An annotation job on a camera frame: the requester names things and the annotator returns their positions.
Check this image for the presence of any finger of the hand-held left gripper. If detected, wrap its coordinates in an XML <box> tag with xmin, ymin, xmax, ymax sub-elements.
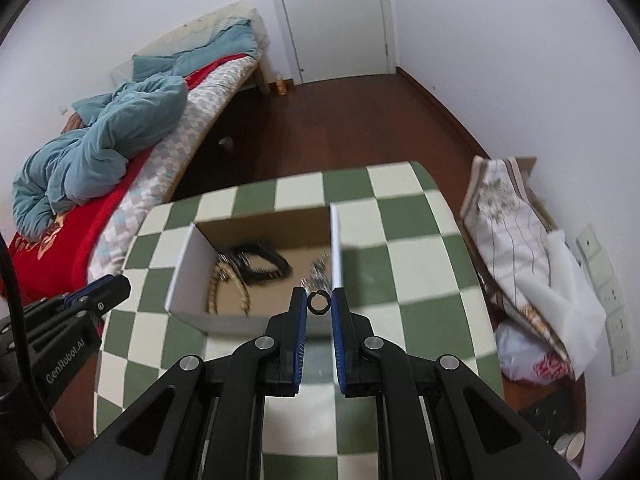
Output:
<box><xmin>75</xmin><ymin>275</ymin><xmax>132</xmax><ymax>317</ymax></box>
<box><xmin>62</xmin><ymin>275</ymin><xmax>113</xmax><ymax>309</ymax></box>

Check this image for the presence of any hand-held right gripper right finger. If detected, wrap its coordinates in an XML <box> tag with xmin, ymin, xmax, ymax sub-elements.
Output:
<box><xmin>331</xmin><ymin>287</ymin><xmax>581</xmax><ymax>480</ymax></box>

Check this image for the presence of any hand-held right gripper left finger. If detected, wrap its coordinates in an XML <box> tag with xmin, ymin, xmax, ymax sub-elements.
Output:
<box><xmin>70</xmin><ymin>287</ymin><xmax>308</xmax><ymax>480</ymax></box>

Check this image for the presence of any silver necklace with round pendants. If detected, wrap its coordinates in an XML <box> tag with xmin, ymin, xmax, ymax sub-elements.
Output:
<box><xmin>300</xmin><ymin>255</ymin><xmax>331</xmax><ymax>293</ymax></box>

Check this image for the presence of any black band bracelet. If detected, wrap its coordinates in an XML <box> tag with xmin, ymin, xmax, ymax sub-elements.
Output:
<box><xmin>232</xmin><ymin>244</ymin><xmax>292</xmax><ymax>286</ymax></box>

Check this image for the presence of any wooden bead bracelet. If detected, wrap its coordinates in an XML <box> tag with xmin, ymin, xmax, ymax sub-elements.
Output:
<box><xmin>207</xmin><ymin>260</ymin><xmax>251</xmax><ymax>317</ymax></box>

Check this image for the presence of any white cardboard box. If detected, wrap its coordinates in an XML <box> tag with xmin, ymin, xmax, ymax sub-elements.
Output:
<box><xmin>165</xmin><ymin>203</ymin><xmax>346</xmax><ymax>341</ymax></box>

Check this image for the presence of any green white checkered tablecloth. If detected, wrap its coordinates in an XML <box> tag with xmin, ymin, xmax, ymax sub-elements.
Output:
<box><xmin>95</xmin><ymin>160</ymin><xmax>503</xmax><ymax>480</ymax></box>

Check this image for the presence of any grey white checkered bedsheet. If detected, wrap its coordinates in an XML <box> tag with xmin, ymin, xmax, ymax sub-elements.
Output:
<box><xmin>87</xmin><ymin>55</ymin><xmax>261</xmax><ymax>286</ymax></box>

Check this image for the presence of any blue quilt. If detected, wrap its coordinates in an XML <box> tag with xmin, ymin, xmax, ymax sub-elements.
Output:
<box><xmin>12</xmin><ymin>19</ymin><xmax>256</xmax><ymax>238</ymax></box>

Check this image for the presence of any brown pillow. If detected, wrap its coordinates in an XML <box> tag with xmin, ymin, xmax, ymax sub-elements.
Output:
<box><xmin>60</xmin><ymin>112</ymin><xmax>93</xmax><ymax>136</ymax></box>

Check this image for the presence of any white plastic bag red print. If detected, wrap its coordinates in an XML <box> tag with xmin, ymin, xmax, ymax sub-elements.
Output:
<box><xmin>495</xmin><ymin>320</ymin><xmax>576</xmax><ymax>382</ymax></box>

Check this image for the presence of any brown cardboard box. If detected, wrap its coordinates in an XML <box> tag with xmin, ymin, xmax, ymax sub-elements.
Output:
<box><xmin>515</xmin><ymin>157</ymin><xmax>556</xmax><ymax>231</ymax></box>

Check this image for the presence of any white cup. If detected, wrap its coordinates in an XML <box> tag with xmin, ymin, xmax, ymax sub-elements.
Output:
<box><xmin>552</xmin><ymin>432</ymin><xmax>587</xmax><ymax>465</ymax></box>

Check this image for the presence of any white door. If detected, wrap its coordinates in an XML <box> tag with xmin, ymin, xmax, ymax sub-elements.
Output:
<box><xmin>265</xmin><ymin>0</ymin><xmax>401</xmax><ymax>86</ymax></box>

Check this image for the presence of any wooden bed frame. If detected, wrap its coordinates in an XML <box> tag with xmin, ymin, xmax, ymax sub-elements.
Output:
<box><xmin>254</xmin><ymin>57</ymin><xmax>271</xmax><ymax>96</ymax></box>

